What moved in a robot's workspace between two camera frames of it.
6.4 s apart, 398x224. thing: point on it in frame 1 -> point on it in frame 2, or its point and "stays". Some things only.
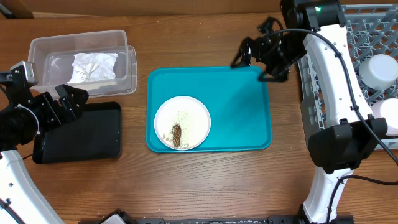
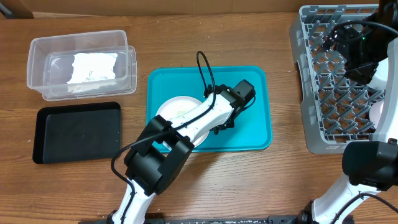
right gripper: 261,48 -> 365,73
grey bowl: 379,72 stays
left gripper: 73,109 -> 230,124
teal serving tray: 239,104 stays
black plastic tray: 96,134 stays
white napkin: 92,66 stays
